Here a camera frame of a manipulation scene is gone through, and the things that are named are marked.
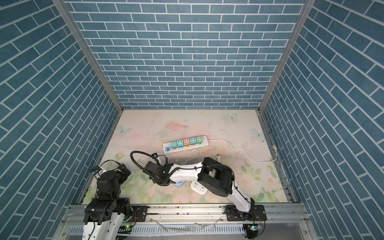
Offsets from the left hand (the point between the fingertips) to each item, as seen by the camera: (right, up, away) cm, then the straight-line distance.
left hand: (120, 169), depth 78 cm
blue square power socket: (+31, -10, +4) cm, 33 cm away
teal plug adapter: (+29, +11, +15) cm, 35 cm away
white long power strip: (+21, +8, +19) cm, 29 cm away
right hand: (+15, -5, +9) cm, 18 cm away
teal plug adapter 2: (+38, +13, +16) cm, 43 cm away
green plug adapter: (+41, +14, +17) cm, 47 cm away
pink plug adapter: (+34, +12, +16) cm, 39 cm away
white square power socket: (+40, -10, +3) cm, 41 cm away
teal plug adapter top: (+26, +10, +14) cm, 31 cm away
